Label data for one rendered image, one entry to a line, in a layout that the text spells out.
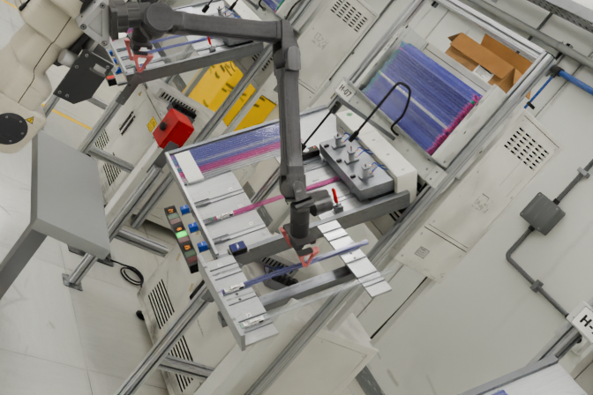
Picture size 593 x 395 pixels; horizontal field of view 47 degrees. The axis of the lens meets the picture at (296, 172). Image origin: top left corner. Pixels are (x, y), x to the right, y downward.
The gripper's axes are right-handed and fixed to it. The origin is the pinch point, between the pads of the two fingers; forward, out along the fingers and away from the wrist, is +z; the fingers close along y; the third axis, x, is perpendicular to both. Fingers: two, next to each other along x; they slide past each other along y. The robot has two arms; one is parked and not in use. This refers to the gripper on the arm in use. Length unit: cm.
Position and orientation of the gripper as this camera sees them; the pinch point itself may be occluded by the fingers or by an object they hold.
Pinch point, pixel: (298, 254)
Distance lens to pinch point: 210.4
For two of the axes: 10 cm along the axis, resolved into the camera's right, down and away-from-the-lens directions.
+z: -0.2, 8.0, 6.0
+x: -9.0, 2.5, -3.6
